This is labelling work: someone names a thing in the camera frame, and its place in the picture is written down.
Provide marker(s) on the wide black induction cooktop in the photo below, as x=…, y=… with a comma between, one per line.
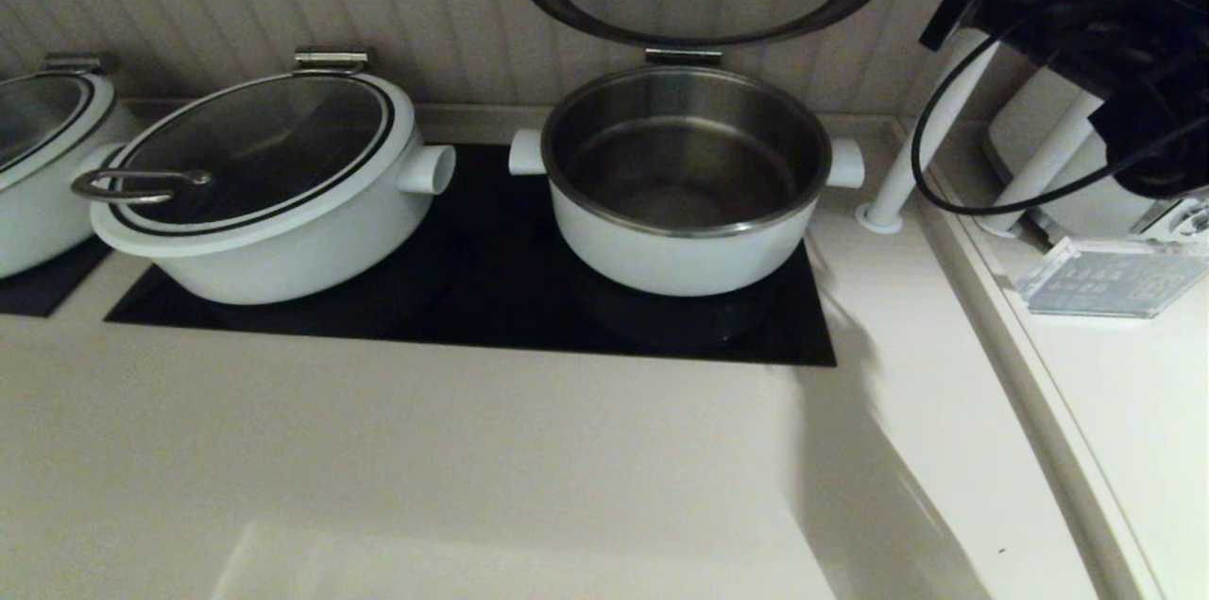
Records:
x=491, y=298

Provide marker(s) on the clear acrylic sign holder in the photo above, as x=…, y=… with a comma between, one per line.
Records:
x=1105, y=283

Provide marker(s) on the large pot metal hinge bracket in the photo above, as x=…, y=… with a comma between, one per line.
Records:
x=331, y=62

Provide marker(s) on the dull metal hinge bracket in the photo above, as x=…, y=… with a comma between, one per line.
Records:
x=76, y=63

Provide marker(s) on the large white pot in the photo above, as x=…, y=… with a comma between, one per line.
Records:
x=312, y=250

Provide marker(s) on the small white pot steel rim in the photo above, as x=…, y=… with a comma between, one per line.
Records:
x=680, y=260

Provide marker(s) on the narrow black induction cooktop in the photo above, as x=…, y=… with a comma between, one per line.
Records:
x=42, y=293

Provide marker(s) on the white pot cut by frame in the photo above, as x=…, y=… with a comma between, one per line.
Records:
x=38, y=222

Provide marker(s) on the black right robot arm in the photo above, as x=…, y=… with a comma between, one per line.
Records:
x=1152, y=61

